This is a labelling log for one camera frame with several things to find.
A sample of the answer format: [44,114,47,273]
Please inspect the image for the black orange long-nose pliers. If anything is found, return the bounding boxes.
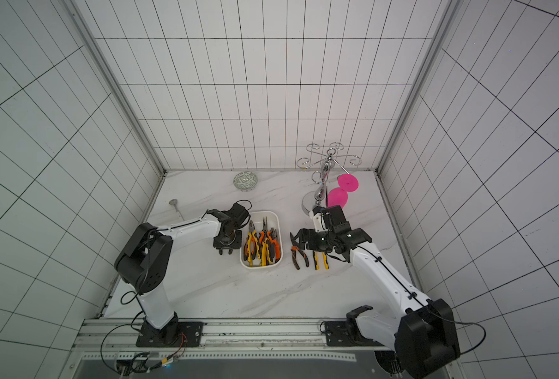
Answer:
[290,233,310,270]

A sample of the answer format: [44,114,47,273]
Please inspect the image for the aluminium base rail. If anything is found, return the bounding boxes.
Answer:
[68,318,386,369]

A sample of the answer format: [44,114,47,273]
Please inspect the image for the yellow black combination pliers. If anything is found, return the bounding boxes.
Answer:
[312,251,329,270]

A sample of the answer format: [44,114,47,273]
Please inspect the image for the small metal spoon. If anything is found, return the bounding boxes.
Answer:
[169,198,185,223]

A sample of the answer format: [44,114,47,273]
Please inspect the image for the chrome glass holder stand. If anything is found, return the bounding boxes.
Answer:
[297,142,362,216]

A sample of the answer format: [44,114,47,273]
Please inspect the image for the pink wine glass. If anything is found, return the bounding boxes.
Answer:
[327,174,359,208]

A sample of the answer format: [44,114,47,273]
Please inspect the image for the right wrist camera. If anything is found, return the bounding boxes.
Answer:
[309,206,327,232]

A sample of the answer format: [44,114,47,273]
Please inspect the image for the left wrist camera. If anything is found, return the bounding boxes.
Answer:
[227,202,249,225]

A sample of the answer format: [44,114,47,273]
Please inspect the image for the orange black pliers in box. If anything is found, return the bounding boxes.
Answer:
[259,216,281,267]

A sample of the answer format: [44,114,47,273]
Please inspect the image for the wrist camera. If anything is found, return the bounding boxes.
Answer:
[309,206,327,232]
[227,202,249,225]

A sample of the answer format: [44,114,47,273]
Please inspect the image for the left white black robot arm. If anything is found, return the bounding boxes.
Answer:
[115,209,250,347]

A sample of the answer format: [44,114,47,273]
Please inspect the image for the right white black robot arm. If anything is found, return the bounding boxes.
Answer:
[291,228,462,378]

